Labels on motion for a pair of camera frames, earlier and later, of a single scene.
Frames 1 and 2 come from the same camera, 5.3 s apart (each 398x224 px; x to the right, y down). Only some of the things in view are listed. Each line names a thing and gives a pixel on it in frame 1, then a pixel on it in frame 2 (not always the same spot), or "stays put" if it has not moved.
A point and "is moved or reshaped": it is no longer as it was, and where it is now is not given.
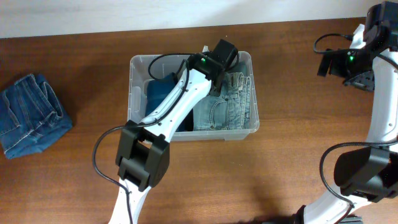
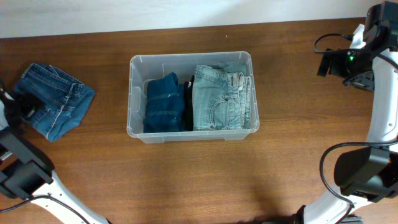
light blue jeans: (231, 110) stays put
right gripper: (337, 71) stays put
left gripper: (217, 89) to (30, 102)
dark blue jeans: (33, 115) is moved or reshaped
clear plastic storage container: (229, 111) stays put
